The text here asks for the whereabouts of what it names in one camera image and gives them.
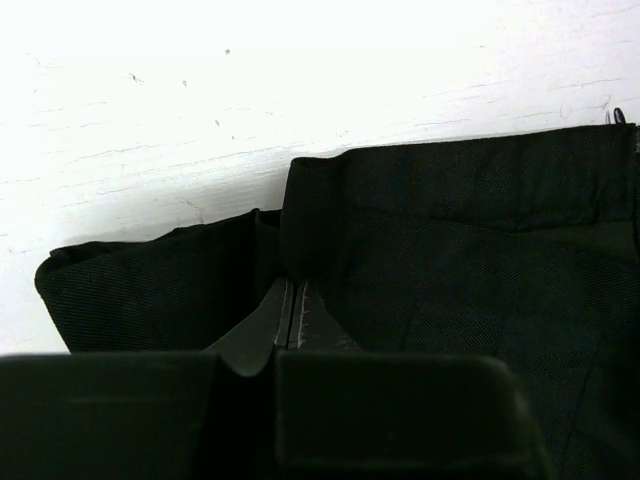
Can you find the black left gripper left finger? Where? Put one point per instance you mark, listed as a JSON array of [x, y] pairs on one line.
[[148, 415]]

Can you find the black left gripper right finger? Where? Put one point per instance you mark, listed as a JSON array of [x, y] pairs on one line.
[[342, 413]]

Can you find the black pleated skirt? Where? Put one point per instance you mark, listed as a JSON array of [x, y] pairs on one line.
[[523, 249]]

